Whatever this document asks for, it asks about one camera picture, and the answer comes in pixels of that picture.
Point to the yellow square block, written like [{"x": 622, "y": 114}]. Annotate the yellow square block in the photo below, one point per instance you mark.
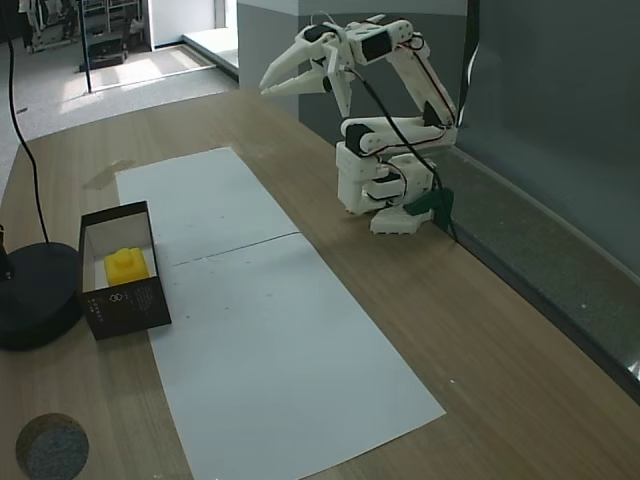
[{"x": 127, "y": 267}]

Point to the brown cardboard box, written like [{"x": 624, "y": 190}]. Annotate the brown cardboard box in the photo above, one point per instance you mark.
[{"x": 127, "y": 307}]

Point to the white paper sheet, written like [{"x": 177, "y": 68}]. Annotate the white paper sheet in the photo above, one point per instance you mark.
[
  {"x": 200, "y": 200},
  {"x": 280, "y": 360}
]

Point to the green table clamp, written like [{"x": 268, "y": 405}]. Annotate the green table clamp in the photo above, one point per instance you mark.
[{"x": 432, "y": 200}]

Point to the black crate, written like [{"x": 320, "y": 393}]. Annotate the black crate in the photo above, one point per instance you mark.
[{"x": 106, "y": 50}]

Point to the black metal pole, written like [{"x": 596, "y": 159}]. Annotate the black metal pole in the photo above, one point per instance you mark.
[{"x": 85, "y": 50}]

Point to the clear tape patch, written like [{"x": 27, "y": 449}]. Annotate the clear tape patch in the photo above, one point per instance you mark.
[{"x": 107, "y": 175}]

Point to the person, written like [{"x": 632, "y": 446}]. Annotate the person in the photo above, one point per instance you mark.
[{"x": 26, "y": 25}]

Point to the black round stand base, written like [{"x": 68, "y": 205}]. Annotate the black round stand base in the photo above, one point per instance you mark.
[{"x": 35, "y": 295}]

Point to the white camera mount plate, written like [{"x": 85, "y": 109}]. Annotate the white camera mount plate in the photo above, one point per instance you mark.
[{"x": 341, "y": 85}]

